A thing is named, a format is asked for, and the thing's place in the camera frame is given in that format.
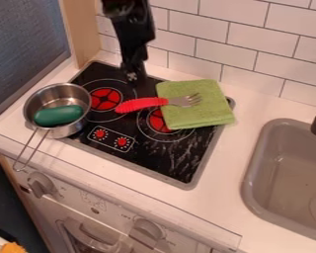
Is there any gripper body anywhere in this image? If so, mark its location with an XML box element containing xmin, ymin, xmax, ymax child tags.
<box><xmin>118</xmin><ymin>42</ymin><xmax>150</xmax><ymax>87</ymax></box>

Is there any orange fork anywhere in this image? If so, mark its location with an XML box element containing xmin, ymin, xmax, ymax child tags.
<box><xmin>114</xmin><ymin>92</ymin><xmax>204</xmax><ymax>115</ymax></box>

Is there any toy stove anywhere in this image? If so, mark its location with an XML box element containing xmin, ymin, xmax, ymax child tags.
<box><xmin>61</xmin><ymin>60</ymin><xmax>238</xmax><ymax>192</ymax></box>

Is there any green cloth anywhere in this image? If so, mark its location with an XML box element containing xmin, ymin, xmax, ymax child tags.
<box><xmin>153</xmin><ymin>78</ymin><xmax>238</xmax><ymax>130</ymax></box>

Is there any silver pot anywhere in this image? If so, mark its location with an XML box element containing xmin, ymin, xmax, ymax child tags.
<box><xmin>11</xmin><ymin>82</ymin><xmax>94</xmax><ymax>173</ymax></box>

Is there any green toy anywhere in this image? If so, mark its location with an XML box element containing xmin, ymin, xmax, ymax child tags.
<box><xmin>33</xmin><ymin>105</ymin><xmax>86</xmax><ymax>127</ymax></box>

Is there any toy sink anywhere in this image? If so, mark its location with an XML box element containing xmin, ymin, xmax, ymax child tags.
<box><xmin>241</xmin><ymin>118</ymin><xmax>316</xmax><ymax>244</ymax></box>

